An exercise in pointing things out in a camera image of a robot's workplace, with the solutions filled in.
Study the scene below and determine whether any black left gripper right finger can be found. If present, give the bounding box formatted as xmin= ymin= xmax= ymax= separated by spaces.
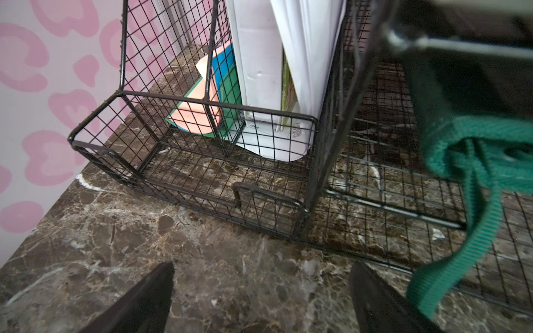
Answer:
xmin=348 ymin=262 xmax=442 ymax=332

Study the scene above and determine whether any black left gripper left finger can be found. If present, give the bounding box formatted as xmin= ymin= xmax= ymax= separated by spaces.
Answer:
xmin=81 ymin=262 xmax=174 ymax=332

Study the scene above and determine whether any colourful picture book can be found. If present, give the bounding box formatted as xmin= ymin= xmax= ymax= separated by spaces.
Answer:
xmin=166 ymin=42 xmax=242 ymax=138

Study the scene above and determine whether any green fabric bag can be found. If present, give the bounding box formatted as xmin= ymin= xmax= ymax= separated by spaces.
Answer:
xmin=387 ymin=1 xmax=532 ymax=316

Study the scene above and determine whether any black wire mesh rack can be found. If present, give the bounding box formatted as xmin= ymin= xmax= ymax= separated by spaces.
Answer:
xmin=68 ymin=1 xmax=532 ymax=315

